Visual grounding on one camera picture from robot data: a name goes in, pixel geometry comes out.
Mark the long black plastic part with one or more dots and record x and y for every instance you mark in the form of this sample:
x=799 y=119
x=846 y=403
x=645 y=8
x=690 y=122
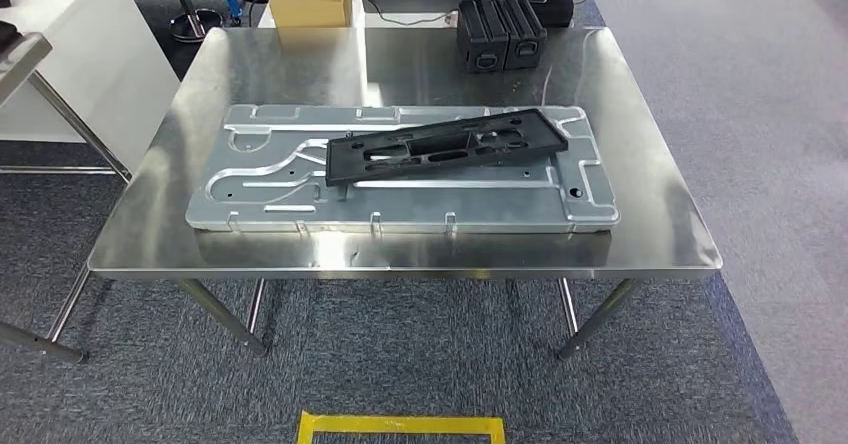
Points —
x=339 y=163

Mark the stainless steel workbench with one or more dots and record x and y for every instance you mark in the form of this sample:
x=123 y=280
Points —
x=424 y=255

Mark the stamped grey metal plate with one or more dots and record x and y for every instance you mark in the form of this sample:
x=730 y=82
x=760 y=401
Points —
x=430 y=206

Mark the white cabinet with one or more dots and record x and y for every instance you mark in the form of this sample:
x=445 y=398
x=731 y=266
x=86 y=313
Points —
x=86 y=63

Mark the stainless steel table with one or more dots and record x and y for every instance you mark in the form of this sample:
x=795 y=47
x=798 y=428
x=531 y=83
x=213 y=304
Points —
x=16 y=63

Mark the black stanchion post with base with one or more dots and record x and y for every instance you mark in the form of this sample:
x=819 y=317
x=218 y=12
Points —
x=195 y=30

